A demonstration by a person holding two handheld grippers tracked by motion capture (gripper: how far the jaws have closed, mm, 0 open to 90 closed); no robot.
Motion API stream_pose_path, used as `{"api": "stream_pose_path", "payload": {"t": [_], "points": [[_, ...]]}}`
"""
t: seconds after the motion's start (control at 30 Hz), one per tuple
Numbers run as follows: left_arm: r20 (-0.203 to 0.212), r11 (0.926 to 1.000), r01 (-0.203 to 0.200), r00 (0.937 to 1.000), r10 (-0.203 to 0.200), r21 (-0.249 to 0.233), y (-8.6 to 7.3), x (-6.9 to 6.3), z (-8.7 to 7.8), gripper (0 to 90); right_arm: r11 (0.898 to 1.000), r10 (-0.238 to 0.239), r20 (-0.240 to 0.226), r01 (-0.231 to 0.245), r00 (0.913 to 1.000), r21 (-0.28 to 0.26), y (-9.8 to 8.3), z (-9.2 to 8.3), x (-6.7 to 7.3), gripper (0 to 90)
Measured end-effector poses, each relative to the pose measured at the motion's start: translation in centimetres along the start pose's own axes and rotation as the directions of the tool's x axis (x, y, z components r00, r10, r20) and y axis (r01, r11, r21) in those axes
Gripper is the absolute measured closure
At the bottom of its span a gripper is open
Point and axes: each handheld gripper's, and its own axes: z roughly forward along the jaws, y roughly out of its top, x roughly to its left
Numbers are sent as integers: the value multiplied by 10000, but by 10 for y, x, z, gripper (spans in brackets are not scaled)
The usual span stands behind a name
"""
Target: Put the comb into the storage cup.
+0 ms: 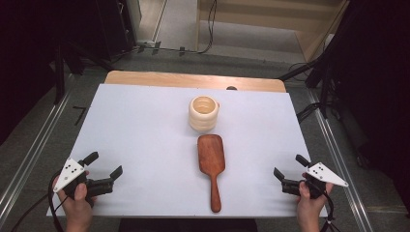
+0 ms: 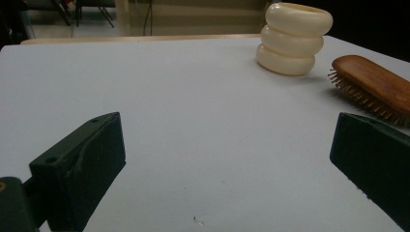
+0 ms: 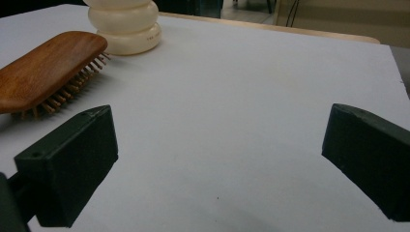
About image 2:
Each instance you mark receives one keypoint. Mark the wooden hairbrush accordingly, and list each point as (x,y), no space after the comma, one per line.
(370,79)

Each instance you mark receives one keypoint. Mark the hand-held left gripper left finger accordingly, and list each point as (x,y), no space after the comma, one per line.
(80,161)

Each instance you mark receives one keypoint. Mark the light wooden table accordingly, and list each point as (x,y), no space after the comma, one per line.
(129,39)

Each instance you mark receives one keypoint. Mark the white table sheet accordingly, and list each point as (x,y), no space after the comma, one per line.
(206,112)

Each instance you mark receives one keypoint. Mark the beige wooden partition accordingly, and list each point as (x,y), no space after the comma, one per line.
(199,17)

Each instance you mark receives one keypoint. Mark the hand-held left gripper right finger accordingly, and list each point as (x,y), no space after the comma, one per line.
(374,154)

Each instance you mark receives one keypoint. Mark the cream ribbed cup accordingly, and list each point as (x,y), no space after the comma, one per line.
(291,42)

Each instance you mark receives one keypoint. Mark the black stand legs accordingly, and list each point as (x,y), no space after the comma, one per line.
(83,11)

